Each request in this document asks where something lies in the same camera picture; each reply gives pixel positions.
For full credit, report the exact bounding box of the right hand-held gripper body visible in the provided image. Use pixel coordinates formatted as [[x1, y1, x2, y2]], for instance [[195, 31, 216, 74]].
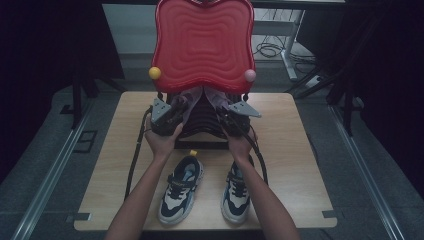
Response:
[[218, 100, 263, 138]]

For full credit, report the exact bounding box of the person's right hand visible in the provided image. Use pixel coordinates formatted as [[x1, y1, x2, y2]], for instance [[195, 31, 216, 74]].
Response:
[[222, 127, 260, 163]]

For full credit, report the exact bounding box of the black and white sneaker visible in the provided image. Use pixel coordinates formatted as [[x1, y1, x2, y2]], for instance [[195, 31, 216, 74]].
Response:
[[220, 161, 252, 225], [158, 149, 205, 226]]

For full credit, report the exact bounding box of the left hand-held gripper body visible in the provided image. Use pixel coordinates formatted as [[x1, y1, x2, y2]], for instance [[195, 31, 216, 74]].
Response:
[[150, 97, 188, 137]]

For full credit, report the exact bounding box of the purple translucent sandal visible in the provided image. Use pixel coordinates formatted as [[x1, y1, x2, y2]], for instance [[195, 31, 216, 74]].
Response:
[[203, 86, 235, 112], [175, 86, 204, 127]]

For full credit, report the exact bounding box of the left hand-held gripper cable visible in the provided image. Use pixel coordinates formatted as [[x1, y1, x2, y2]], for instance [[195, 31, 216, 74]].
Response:
[[123, 105, 155, 202]]

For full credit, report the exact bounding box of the black metal stand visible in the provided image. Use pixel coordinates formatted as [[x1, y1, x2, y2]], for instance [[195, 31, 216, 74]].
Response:
[[59, 64, 128, 130], [285, 13, 383, 137]]

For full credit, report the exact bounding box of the bundle of black floor cables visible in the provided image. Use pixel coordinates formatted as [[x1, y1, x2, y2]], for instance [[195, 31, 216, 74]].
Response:
[[253, 33, 317, 65]]

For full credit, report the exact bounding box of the grey metal floor rail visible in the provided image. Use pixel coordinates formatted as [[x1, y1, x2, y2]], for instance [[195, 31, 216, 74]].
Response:
[[10, 99, 97, 240], [327, 104, 406, 240]]

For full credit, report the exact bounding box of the white desk frame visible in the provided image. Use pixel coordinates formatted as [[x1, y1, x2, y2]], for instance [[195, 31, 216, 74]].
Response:
[[252, 9, 306, 82]]

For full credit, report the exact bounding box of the right hand-held gripper cable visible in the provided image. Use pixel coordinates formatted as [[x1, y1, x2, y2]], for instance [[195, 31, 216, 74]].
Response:
[[229, 115, 270, 187]]

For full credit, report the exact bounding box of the hand-held gripper cable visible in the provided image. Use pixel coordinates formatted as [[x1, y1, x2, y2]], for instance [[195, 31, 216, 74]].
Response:
[[229, 115, 270, 187], [123, 105, 155, 202]]

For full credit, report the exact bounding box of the black tape strip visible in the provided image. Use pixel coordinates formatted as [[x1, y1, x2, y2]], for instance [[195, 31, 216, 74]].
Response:
[[65, 212, 92, 223]]

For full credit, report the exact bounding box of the person's left hand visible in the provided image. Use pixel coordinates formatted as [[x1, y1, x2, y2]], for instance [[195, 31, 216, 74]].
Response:
[[143, 120, 185, 162]]

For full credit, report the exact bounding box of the red and black shoe rack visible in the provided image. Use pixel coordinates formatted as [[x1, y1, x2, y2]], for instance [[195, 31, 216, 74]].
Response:
[[148, 0, 258, 151]]

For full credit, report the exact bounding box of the white power strip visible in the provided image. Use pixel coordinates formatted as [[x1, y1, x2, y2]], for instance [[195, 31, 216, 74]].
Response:
[[304, 74, 326, 90]]

